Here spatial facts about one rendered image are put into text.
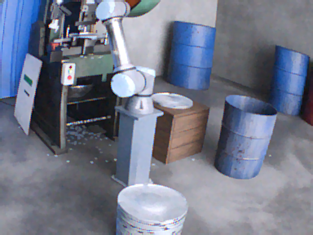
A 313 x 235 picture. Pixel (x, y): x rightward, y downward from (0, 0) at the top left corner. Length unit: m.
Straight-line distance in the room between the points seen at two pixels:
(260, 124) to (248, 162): 0.28
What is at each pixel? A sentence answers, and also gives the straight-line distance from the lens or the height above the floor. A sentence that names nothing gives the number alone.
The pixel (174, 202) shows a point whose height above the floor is 0.26.
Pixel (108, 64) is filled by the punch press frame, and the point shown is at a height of 0.57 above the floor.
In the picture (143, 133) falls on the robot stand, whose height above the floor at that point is 0.35.
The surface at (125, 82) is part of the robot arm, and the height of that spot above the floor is 0.64.
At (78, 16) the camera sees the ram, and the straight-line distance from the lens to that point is 2.26.
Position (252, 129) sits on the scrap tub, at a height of 0.37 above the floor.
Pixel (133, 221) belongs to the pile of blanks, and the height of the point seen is 0.24.
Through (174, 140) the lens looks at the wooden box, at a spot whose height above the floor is 0.17.
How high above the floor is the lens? 1.02
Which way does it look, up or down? 20 degrees down
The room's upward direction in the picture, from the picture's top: 8 degrees clockwise
